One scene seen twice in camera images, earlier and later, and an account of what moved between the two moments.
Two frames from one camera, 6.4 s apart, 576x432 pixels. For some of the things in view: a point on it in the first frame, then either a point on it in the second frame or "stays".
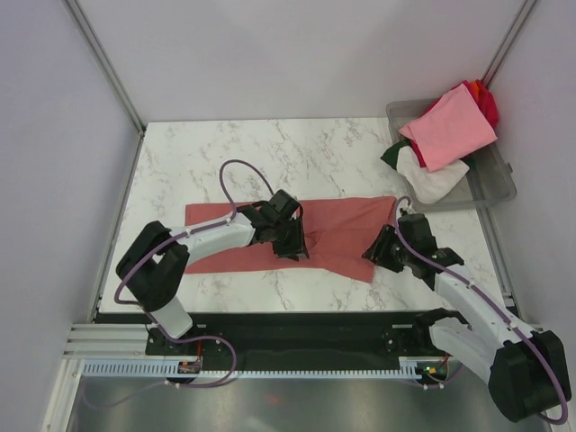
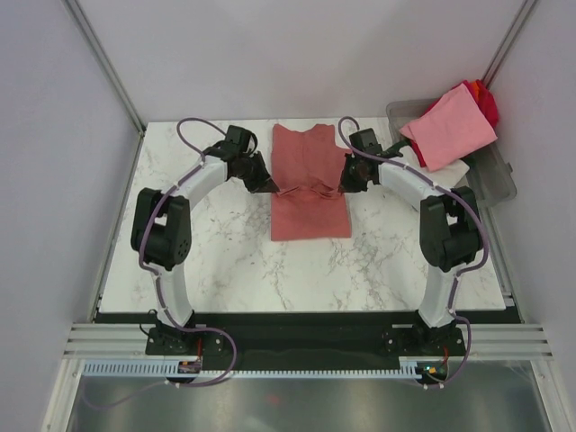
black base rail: x=298 y=339 stays
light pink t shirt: x=451 y=130 stays
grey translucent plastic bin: x=487 y=181 stays
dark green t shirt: x=391 y=153 stays
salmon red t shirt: x=337 y=234 -> x=307 y=171
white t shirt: x=428 y=185 stays
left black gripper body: x=279 y=224 -> x=246 y=172
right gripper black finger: x=381 y=249 -> x=348 y=176
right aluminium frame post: x=508 y=44 stays
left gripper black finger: x=290 y=242 -> x=262 y=181
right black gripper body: x=402 y=259 -> x=361 y=183
